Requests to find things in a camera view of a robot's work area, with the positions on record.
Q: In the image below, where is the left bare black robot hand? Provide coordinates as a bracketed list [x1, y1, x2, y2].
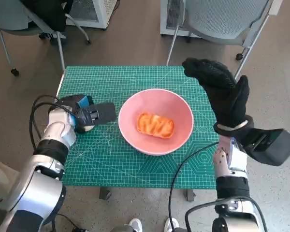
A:
[72, 95, 117, 134]

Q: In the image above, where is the right black gloved robot hand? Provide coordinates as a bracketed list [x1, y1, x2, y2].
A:
[182, 57, 251, 127]

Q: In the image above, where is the pink bowl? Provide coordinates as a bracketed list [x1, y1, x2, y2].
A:
[117, 88, 194, 156]

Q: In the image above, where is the square golden toy bread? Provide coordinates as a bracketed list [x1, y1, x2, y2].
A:
[136, 112, 174, 139]

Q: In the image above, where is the green cutting mat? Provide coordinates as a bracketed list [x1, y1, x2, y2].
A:
[56, 64, 221, 189]

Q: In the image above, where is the grey mesh chair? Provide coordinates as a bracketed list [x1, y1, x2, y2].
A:
[165, 0, 279, 81]

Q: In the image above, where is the white mesh cabinet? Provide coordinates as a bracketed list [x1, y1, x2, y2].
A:
[65, 0, 120, 30]
[159, 0, 194, 38]

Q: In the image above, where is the black jacket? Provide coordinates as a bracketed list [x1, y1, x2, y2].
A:
[20, 0, 73, 32]

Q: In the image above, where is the white shoe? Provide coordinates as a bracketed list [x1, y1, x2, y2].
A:
[128, 217, 143, 232]
[164, 217, 180, 232]

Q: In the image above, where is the person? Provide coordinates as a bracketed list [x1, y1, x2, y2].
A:
[0, 158, 21, 206]

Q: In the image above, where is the grey chair with metal legs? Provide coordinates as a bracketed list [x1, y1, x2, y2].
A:
[0, 0, 91, 77]

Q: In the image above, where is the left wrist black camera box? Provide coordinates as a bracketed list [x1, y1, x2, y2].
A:
[55, 95, 79, 107]

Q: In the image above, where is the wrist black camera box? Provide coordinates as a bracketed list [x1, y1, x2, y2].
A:
[55, 95, 79, 107]
[239, 128, 290, 167]

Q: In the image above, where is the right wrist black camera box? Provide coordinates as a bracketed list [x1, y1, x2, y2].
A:
[239, 128, 290, 167]

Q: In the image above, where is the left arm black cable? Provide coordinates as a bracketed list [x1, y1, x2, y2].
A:
[29, 94, 74, 151]

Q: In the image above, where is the grey table leg bracket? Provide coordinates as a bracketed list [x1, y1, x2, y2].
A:
[99, 187, 112, 200]
[185, 189, 196, 202]

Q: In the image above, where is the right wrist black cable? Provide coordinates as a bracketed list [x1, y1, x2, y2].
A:
[168, 141, 219, 232]

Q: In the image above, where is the right shoulder black cable loop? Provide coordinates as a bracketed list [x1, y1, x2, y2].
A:
[184, 197, 268, 232]

